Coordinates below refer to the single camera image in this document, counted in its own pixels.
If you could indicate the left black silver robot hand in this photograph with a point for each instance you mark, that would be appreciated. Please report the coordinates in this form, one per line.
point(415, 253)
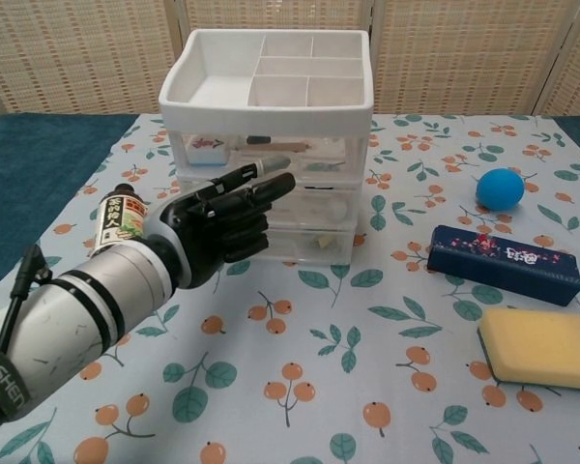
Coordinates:
point(212, 222)

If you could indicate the blue ball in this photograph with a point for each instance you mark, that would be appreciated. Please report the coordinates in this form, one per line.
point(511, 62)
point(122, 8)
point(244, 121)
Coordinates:
point(501, 190)

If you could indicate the white mahjong tile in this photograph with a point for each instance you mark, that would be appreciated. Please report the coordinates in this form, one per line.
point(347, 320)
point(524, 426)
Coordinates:
point(208, 151)

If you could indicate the small beige food piece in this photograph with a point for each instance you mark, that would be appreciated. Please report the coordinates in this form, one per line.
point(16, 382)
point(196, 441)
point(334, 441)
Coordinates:
point(325, 241)

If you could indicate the yellow sponge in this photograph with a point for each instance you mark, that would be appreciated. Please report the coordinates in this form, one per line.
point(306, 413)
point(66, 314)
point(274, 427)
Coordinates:
point(541, 345)

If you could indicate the clear plastic container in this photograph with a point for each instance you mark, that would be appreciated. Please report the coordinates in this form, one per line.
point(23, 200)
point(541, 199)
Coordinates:
point(299, 246)

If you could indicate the bamboo folding screen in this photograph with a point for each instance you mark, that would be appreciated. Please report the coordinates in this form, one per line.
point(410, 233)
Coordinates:
point(77, 58)

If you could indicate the tan wooden stick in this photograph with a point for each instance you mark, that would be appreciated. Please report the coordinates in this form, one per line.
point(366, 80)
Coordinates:
point(280, 146)

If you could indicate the clear plastic drawer with tile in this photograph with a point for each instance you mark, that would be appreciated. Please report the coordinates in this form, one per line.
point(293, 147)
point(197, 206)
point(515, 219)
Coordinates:
point(328, 150)

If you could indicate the dark sauce bottle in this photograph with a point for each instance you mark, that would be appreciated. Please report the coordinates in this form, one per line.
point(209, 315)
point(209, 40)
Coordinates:
point(121, 217)

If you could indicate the floral print tablecloth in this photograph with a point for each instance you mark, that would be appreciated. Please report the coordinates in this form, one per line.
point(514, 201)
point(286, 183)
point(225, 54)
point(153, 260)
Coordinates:
point(319, 377)

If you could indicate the white plastic drawer organizer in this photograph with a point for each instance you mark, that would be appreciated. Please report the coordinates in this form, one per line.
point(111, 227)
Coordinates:
point(280, 113)

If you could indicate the navy blue floral box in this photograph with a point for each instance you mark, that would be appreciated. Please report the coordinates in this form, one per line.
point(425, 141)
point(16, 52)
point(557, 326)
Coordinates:
point(502, 263)

